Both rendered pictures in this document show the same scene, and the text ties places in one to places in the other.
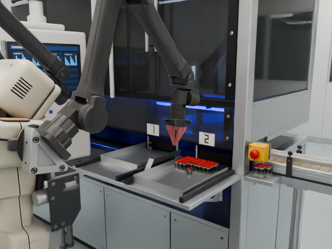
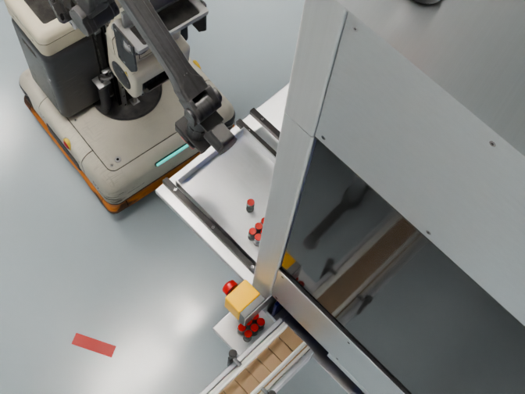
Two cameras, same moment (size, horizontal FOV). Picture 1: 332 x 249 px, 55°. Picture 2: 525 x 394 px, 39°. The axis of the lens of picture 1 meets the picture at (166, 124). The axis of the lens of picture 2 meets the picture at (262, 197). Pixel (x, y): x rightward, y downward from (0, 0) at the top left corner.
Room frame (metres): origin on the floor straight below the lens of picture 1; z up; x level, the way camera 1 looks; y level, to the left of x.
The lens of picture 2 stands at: (1.32, -0.95, 2.77)
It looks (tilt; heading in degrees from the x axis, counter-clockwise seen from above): 65 degrees down; 88
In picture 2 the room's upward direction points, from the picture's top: 10 degrees clockwise
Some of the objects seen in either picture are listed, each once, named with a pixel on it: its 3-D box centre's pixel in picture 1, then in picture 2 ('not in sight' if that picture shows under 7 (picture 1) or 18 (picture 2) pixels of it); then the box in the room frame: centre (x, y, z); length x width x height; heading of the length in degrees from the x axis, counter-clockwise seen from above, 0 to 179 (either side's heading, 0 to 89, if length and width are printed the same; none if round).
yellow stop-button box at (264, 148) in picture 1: (259, 151); (244, 302); (1.33, -0.41, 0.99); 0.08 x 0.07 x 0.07; 141
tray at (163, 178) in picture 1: (182, 174); (251, 195); (1.32, -0.07, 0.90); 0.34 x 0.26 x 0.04; 140
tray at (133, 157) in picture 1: (142, 154); not in sight; (1.61, 0.13, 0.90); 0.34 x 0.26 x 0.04; 141
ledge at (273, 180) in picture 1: (264, 177); (248, 331); (1.36, -0.44, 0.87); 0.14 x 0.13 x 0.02; 141
